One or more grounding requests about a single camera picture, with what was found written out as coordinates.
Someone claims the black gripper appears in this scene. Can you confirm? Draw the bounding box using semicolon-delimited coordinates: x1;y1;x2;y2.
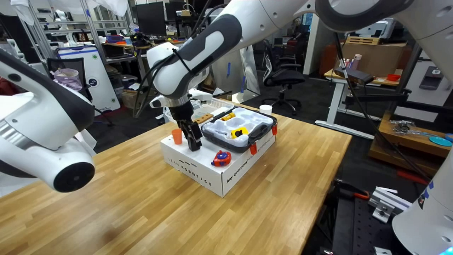
168;101;204;144

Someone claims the white black-jointed robot arm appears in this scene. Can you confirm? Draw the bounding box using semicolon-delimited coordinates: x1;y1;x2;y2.
0;47;98;196

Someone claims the white cardboard box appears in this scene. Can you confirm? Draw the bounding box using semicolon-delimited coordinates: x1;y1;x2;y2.
160;111;277;199

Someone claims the small brown cardboard box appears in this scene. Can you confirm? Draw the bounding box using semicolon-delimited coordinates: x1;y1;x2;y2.
119;87;157;111

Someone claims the large brown cardboard box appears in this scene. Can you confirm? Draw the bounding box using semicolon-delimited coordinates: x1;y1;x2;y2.
337;42;412;80

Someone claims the small orange cup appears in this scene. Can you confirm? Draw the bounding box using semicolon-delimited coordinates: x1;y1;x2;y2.
170;128;184;146

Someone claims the grey white organizer case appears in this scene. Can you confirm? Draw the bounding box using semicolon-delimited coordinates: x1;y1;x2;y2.
200;105;279;156

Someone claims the clear plastic lid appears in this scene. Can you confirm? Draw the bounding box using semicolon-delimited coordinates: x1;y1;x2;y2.
161;95;235;128

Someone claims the red blue tape measure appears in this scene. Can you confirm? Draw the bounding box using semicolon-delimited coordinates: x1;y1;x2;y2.
209;149;233;169

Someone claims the yellow black tool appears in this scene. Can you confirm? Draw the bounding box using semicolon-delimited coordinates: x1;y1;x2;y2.
229;127;249;141

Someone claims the silver board with blue tape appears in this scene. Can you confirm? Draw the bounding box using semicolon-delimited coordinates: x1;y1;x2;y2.
207;47;262;98

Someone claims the white cabinet with round logo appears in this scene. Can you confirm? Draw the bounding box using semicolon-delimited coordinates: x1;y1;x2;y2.
55;44;122;114

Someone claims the black office chair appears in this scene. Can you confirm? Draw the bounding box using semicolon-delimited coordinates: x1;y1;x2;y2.
262;44;306;118

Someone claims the black monitor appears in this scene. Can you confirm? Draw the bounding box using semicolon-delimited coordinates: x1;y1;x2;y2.
133;2;167;39

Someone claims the purple cloth bag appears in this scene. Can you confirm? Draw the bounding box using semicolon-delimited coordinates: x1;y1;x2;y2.
52;67;85;94

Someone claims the white-legged desk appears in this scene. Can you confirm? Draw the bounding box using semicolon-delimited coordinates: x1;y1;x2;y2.
314;66;412;141

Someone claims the flat black device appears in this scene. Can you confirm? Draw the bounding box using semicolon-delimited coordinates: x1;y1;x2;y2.
331;66;375;88

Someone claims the black perforated breadboard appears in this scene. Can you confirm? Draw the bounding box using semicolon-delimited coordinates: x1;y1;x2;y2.
330;179;402;255

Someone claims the white grey device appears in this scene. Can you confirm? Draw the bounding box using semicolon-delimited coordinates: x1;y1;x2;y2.
351;19;398;40

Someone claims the pile of metal parts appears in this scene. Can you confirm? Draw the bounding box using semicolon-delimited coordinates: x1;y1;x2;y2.
389;118;416;135

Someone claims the low wooden shelf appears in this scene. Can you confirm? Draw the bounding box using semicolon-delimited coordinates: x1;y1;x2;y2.
368;112;453;179

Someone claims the white grey appliance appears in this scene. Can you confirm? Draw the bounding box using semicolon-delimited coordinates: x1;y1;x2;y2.
405;47;453;125

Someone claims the teal disc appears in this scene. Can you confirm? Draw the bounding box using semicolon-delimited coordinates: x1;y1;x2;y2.
427;134;453;148

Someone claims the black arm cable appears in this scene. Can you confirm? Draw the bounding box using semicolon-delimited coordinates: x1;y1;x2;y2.
133;47;190;120

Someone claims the thin black hanging cable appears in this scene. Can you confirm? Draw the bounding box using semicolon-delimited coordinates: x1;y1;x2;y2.
331;30;430;182

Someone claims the red-handled tool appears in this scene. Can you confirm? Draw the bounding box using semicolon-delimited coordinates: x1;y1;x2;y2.
337;182;372;203

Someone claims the aluminium bracket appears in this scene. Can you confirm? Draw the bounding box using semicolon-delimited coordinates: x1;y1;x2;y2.
368;186;412;224

